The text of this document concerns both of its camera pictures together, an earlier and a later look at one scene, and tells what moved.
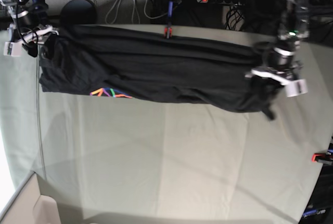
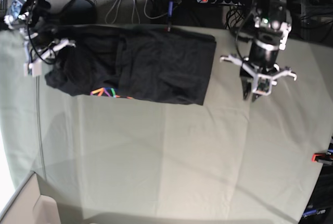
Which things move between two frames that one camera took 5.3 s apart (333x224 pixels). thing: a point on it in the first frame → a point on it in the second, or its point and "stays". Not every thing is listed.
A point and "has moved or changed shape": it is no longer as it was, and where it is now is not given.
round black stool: [78, 11] stays
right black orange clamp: [327, 158] stays
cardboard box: [28, 206] stays
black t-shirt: [163, 63] has moved or changed shape
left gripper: [29, 40] → [33, 64]
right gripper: [293, 86] → [261, 83]
